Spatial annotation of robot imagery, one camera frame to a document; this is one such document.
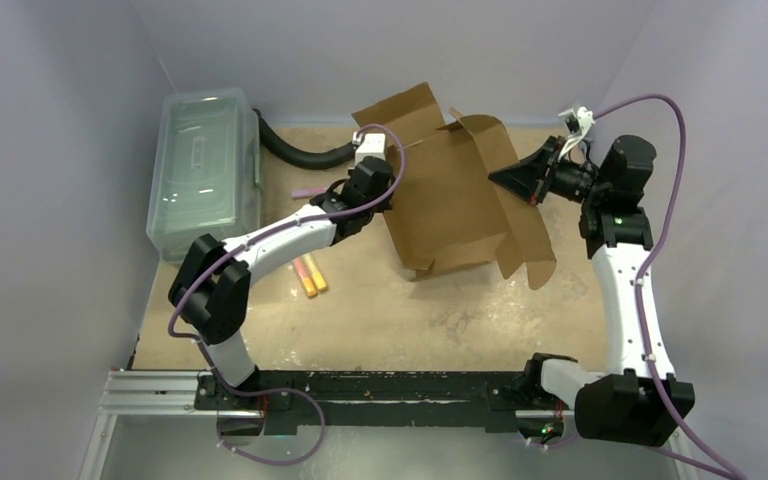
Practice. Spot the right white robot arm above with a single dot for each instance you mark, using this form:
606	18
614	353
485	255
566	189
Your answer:
638	400

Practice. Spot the yellow marker pen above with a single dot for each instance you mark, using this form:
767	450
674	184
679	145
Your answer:
315	272

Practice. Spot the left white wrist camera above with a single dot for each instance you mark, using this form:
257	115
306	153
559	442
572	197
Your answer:
369	144

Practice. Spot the clear plastic storage bin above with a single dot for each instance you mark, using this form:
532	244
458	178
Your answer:
207	171

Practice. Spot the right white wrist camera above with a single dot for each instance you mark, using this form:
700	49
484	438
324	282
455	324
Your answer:
578	120

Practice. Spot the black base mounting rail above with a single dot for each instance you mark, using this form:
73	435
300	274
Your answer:
282	401

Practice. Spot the aluminium frame extrusion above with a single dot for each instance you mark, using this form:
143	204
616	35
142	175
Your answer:
152	393

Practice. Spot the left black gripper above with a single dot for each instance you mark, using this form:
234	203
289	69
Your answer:
382	207

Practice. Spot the brown cardboard box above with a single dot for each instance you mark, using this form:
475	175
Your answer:
447	215

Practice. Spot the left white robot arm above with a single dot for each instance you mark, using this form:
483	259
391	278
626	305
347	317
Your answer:
212	287

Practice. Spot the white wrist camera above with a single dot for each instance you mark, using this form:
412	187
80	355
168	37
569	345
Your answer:
369	144
578	120

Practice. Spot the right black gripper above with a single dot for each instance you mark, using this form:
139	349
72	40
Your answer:
546	178

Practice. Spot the purple marker pen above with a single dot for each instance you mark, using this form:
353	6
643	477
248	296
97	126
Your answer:
306	193

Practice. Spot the orange marker pen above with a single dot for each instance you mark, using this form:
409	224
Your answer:
305	278

